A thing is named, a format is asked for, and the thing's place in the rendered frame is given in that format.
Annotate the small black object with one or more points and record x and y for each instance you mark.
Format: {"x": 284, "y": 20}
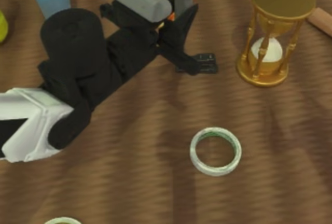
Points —
{"x": 207, "y": 62}

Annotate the golden hourglass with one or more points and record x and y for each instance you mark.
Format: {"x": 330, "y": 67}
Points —
{"x": 275, "y": 32}

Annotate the white tape roll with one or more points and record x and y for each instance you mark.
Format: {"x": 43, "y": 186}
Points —
{"x": 62, "y": 220}
{"x": 198, "y": 156}

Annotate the yellow-green plastic cup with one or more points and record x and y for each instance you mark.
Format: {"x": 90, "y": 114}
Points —
{"x": 2, "y": 27}

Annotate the wooden block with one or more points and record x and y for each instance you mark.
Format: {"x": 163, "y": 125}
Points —
{"x": 320, "y": 21}

